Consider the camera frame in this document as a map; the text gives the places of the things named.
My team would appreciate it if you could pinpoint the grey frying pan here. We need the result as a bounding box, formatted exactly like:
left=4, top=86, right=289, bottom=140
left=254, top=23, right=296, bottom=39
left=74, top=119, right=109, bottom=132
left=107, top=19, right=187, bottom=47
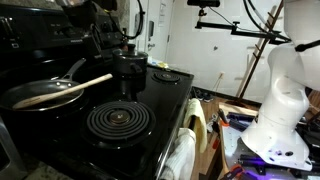
left=0, top=58, right=87, bottom=113

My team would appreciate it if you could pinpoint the white wall phone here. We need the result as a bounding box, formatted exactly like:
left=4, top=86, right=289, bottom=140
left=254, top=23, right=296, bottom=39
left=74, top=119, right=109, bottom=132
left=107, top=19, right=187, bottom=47
left=134, top=11, right=146, bottom=37

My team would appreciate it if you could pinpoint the black electric stove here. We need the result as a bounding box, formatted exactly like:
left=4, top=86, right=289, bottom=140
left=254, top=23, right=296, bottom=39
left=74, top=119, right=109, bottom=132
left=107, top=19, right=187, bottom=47
left=0, top=3, right=195, bottom=180

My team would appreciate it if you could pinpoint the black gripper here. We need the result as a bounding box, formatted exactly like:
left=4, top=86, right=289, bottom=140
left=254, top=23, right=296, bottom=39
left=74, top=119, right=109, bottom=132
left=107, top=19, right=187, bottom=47
left=54, top=0, right=118, bottom=55

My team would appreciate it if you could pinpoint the small coil burner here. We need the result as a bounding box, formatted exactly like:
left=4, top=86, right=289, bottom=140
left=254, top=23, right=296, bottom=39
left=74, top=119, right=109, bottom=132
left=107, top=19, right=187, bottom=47
left=152, top=71, right=183, bottom=85

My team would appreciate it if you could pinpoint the robot mounting table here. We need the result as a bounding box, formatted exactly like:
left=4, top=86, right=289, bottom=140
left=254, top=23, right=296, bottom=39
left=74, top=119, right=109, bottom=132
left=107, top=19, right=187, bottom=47
left=219, top=124, right=320, bottom=180

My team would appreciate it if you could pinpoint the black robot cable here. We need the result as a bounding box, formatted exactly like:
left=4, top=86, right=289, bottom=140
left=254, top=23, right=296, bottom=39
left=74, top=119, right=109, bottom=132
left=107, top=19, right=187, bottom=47
left=113, top=0, right=147, bottom=41

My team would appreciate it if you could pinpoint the large coil burner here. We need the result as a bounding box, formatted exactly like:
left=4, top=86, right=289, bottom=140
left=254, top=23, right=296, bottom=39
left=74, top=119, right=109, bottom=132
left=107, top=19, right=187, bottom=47
left=85, top=100, right=157, bottom=143

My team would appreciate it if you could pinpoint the orange black clamp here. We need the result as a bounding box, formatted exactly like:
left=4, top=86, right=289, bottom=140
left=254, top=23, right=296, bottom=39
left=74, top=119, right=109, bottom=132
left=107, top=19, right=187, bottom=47
left=217, top=108, right=232, bottom=128
left=220, top=163, right=247, bottom=180

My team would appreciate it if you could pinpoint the dark blue box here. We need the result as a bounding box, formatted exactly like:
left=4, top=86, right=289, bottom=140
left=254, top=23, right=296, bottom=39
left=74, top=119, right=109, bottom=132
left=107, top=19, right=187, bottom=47
left=227, top=111, right=258, bottom=132

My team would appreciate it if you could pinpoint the pair of dark shoes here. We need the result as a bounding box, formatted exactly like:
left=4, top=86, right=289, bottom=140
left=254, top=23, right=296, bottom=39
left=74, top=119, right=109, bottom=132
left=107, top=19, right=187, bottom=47
left=192, top=88, right=215, bottom=103

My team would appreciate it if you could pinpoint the wooden leaning stand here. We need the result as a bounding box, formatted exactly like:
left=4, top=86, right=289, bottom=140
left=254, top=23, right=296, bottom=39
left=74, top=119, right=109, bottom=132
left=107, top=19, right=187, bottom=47
left=229, top=0, right=288, bottom=105

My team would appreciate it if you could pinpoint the yellow hanging towel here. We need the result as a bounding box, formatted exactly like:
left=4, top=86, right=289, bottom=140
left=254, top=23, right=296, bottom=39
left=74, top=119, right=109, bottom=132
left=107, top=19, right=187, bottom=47
left=182, top=98, right=208, bottom=154

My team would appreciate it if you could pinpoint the white hanging towel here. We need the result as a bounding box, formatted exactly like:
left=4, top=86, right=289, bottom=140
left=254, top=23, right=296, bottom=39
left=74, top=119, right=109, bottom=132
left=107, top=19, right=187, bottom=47
left=159, top=127, right=197, bottom=180

